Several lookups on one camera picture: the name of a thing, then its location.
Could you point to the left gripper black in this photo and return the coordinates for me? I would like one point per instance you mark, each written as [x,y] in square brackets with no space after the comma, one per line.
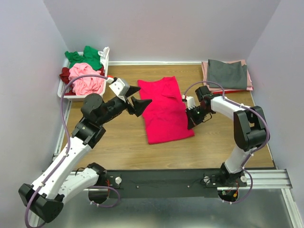
[139,106]

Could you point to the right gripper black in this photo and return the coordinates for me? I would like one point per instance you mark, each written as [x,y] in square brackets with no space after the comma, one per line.
[192,121]

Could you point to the crimson red t shirt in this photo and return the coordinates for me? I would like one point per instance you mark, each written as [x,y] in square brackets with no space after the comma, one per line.
[165,117]

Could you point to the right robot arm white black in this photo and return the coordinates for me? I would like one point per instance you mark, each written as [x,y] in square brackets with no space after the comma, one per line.
[250,131]

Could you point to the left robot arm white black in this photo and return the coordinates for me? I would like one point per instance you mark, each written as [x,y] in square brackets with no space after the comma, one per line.
[47,195]

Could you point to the folded red t shirt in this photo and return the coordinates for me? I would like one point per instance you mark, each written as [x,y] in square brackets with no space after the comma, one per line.
[233,91]

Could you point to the light pink t shirt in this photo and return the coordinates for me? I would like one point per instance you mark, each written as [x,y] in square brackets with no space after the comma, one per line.
[86,85]

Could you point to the folded grey t shirt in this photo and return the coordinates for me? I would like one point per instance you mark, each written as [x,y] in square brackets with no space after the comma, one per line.
[228,75]

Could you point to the green t shirt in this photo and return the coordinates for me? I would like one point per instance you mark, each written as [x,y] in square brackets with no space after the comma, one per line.
[89,56]

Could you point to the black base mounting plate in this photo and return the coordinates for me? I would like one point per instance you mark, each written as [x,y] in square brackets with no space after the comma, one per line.
[179,183]

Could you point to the dark red t shirt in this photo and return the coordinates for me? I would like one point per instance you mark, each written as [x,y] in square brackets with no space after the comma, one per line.
[64,76]

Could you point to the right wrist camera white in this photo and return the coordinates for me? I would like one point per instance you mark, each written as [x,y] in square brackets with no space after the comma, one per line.
[189,101]

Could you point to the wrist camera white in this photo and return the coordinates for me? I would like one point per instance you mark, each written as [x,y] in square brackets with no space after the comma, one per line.
[119,86]
[189,101]

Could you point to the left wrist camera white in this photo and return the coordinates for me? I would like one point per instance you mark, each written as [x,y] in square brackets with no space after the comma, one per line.
[119,86]

